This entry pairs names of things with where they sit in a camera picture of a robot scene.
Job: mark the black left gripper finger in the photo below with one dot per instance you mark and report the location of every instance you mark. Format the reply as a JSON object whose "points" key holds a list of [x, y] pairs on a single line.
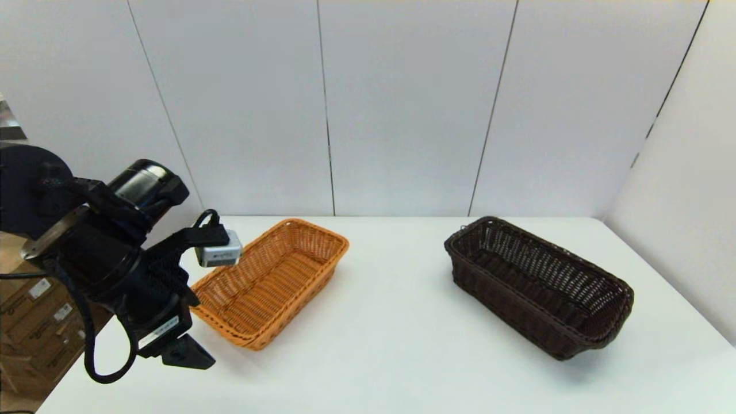
{"points": [[190, 356], [193, 298]]}

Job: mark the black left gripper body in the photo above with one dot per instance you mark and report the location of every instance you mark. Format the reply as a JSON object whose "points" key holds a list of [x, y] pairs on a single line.
{"points": [[155, 293]]}

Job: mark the orange wicker basket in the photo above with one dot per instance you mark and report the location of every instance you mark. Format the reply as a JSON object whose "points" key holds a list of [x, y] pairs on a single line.
{"points": [[276, 282]]}

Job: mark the dark brown wicker basket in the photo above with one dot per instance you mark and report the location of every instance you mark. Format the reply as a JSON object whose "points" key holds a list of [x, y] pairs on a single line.
{"points": [[535, 287]]}

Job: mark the brown cardboard box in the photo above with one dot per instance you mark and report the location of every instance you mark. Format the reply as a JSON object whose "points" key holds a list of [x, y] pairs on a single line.
{"points": [[11, 261], [34, 365], [40, 322]]}

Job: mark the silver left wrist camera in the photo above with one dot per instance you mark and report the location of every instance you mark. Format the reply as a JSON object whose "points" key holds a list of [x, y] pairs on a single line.
{"points": [[221, 255]]}

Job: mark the grey metal wall fixture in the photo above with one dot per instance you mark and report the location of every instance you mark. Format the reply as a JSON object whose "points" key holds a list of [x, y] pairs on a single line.
{"points": [[10, 129]]}

